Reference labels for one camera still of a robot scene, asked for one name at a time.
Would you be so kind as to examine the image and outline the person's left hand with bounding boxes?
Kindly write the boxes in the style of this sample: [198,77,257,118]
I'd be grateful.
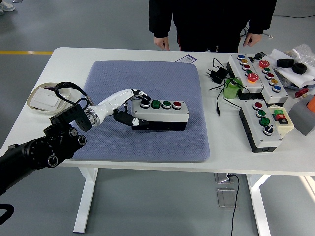
[243,32,264,47]

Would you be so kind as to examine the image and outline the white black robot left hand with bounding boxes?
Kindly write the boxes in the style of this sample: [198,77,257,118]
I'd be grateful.
[94,88,151,131]

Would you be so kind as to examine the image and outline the person's right hand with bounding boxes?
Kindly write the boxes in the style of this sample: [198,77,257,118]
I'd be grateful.
[154,36,170,51]

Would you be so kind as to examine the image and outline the grey four-control button box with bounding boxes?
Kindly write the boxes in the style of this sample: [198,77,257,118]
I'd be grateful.
[131,99,190,131]

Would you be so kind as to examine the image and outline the five-button box with yellow-ringed stop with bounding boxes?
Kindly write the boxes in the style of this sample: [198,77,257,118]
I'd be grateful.
[226,53,264,100]

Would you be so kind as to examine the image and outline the five-button box with red mushroom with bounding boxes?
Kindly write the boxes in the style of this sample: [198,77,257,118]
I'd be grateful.
[251,59,289,104]

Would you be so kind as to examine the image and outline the purple label card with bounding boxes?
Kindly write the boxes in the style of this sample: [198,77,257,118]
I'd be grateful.
[176,54,198,63]

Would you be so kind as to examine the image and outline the person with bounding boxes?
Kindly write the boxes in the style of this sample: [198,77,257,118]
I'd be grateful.
[148,0,278,53]

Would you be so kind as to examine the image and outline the black power adapter plug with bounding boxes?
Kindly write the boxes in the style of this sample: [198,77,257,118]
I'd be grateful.
[205,67,229,85]

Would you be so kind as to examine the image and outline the clear plastic bag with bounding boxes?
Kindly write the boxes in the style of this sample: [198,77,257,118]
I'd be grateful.
[291,43,315,67]

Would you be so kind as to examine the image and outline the green tape roll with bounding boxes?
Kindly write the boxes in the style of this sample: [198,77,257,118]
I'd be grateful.
[223,77,243,100]

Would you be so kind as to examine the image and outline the white paper sheet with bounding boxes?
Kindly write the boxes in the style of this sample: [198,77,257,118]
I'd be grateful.
[269,48,315,89]

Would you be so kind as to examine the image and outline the grey-blue textured mat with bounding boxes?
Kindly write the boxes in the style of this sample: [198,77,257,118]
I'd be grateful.
[65,60,211,163]

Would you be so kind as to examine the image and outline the red knob part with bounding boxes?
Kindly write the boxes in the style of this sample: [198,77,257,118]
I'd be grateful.
[294,88,310,99]

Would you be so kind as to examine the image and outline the white shallow dish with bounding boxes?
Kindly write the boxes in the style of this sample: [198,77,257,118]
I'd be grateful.
[26,82,72,115]

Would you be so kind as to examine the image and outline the orange cone piece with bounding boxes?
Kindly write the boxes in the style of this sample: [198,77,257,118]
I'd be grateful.
[306,94,315,113]

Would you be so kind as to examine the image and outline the grey block stand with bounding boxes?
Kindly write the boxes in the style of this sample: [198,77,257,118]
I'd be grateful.
[287,94,315,136]

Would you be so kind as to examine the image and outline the four-control box with selector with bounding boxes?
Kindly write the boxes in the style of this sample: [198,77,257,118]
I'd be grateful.
[238,99,283,153]

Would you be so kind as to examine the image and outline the white table leg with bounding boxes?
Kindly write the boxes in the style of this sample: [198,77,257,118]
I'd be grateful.
[73,168,99,234]
[246,174,273,236]

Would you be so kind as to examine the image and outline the white sneakers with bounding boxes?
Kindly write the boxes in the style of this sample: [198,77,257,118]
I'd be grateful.
[0,0,16,15]

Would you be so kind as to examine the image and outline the metal floor socket box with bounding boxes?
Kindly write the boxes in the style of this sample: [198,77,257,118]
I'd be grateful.
[216,188,239,208]

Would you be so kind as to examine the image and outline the black foam ring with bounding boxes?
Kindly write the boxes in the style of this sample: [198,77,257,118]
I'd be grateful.
[276,58,295,68]
[291,62,308,75]

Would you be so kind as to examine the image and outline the white wall switch plate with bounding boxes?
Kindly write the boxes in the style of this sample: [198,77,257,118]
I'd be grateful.
[31,88,62,109]

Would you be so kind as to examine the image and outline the black adapter cord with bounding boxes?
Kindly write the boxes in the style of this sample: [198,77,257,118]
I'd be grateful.
[209,58,252,117]

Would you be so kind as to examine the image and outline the beige start-stop switch box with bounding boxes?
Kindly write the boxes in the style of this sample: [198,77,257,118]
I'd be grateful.
[268,104,295,138]

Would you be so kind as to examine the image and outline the black floor cable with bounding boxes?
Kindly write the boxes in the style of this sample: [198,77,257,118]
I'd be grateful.
[227,174,241,236]

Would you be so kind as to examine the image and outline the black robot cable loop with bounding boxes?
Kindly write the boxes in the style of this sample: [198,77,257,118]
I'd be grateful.
[0,204,15,226]

